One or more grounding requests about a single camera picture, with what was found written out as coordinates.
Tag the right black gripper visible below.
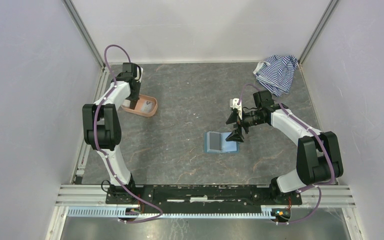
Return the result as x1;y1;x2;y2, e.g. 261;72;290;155
225;108;266;143

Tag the teal card holder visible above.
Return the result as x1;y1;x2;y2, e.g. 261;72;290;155
203;131;239;154

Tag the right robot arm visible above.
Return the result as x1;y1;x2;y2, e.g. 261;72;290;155
226;90;344;204

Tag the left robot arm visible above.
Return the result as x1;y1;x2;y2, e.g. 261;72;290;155
82;62;143;204

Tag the white VIP card in tray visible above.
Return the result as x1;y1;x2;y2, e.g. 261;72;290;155
141;100;155;114

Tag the pink oval tray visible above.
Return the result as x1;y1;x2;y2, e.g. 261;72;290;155
121;94;158;118

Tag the blue striped cloth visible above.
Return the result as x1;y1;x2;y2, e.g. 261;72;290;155
252;55;299;97

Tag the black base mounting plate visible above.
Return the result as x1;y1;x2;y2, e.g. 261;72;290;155
105;184;303;214

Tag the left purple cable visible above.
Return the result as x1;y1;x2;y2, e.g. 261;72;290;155
92;44;164;224

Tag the purple cable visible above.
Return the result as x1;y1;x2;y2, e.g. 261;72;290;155
238;83;337;225
92;44;164;224

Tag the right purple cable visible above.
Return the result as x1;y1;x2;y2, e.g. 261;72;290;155
238;83;337;225

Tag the aluminium frame rail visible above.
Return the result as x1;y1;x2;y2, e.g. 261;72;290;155
46;184;363;240

